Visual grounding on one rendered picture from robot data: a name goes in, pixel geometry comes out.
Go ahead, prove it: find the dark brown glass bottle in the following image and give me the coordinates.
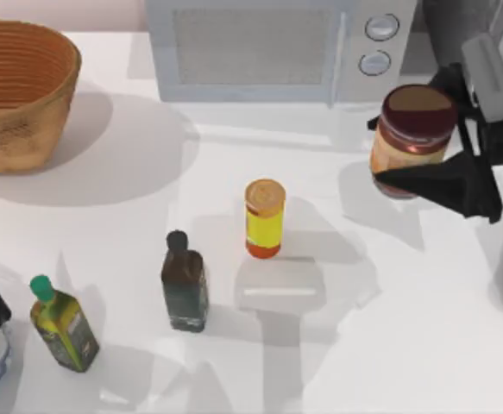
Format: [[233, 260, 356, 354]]
[[160, 229, 211, 334]]

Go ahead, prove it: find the yellow bottle with orange cap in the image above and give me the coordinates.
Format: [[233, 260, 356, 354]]
[[244, 178, 287, 260]]

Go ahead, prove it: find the round microwave knob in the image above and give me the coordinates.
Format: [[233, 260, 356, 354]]
[[358, 48, 393, 78], [364, 12, 401, 42]]

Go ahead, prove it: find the pale microwave oven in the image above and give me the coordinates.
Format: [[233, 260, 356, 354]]
[[144, 0, 429, 110]]

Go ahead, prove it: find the green bottle with green cap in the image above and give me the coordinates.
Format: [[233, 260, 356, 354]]
[[28, 274, 101, 373]]

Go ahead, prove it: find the brown jar with dark lid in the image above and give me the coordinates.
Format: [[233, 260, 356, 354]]
[[369, 84, 459, 200]]

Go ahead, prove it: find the microwave door handle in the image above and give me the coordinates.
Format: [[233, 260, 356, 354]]
[[338, 11, 349, 108]]

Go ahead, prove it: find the woven wicker basket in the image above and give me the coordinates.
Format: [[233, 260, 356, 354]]
[[0, 20, 83, 175]]

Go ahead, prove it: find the microwave oven door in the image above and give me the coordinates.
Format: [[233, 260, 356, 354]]
[[146, 0, 348, 104]]

